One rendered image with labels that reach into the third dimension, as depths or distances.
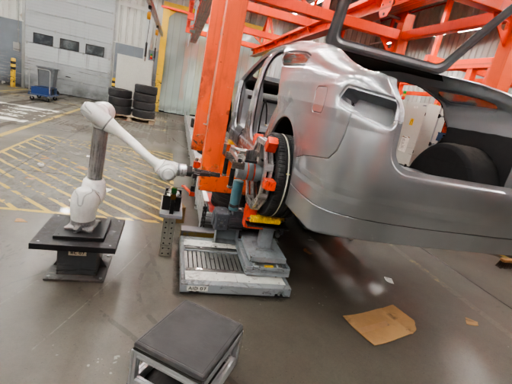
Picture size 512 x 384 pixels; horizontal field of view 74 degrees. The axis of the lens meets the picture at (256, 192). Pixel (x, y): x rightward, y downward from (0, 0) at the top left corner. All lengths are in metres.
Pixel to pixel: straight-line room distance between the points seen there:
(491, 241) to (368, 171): 0.96
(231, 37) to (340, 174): 1.63
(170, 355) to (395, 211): 1.27
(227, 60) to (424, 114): 4.85
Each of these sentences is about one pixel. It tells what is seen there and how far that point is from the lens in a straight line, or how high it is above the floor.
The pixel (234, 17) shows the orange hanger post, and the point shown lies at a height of 1.97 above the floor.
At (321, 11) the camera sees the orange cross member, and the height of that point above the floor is 2.69.
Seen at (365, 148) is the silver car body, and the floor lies 1.27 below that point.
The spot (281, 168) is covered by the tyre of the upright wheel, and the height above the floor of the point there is 0.98.
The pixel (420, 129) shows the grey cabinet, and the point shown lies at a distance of 7.14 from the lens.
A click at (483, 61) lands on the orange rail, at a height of 3.14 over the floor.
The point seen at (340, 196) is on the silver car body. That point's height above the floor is 1.00.
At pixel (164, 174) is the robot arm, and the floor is 0.85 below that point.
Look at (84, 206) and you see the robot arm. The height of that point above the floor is 0.51.
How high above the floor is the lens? 1.41
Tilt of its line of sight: 15 degrees down
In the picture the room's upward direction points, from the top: 12 degrees clockwise
